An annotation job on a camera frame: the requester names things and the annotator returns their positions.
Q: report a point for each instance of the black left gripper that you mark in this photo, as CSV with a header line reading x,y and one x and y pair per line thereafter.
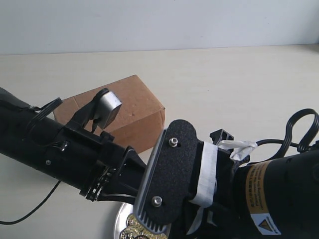
x,y
116,175

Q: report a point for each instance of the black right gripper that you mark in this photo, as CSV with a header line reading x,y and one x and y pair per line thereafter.
x,y
219,221

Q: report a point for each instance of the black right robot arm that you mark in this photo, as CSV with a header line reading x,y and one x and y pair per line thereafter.
x,y
260,192

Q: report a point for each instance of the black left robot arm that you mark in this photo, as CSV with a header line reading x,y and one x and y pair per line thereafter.
x,y
72,153

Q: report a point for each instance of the brown cardboard slotted box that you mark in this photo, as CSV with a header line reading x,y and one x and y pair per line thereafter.
x,y
139,121

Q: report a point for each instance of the round steel plate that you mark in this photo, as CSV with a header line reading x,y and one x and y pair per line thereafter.
x,y
120,222

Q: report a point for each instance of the gold coin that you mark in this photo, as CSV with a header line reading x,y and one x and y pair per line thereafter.
x,y
129,232
132,221

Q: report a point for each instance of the gold coin lower left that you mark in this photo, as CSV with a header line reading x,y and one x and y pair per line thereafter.
x,y
129,232

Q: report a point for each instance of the left wrist camera black grey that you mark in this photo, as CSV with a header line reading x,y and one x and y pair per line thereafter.
x,y
102,110

